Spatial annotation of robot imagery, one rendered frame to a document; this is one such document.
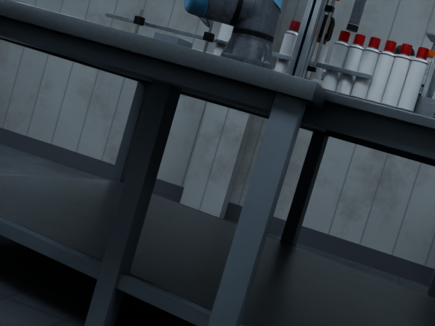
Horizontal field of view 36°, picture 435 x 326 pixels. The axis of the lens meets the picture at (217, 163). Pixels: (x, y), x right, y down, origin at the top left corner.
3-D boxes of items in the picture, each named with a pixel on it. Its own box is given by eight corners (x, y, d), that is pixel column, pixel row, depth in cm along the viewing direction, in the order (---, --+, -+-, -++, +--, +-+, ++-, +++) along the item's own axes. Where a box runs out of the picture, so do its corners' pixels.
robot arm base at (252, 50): (272, 77, 191) (281, 43, 191) (270, 71, 176) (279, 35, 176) (221, 65, 193) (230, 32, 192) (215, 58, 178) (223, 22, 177)
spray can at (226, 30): (226, 66, 240) (243, 11, 239) (220, 64, 236) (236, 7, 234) (214, 63, 243) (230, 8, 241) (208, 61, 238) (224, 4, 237)
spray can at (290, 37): (288, 82, 230) (305, 24, 228) (283, 79, 225) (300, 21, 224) (275, 79, 232) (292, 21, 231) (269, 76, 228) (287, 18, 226)
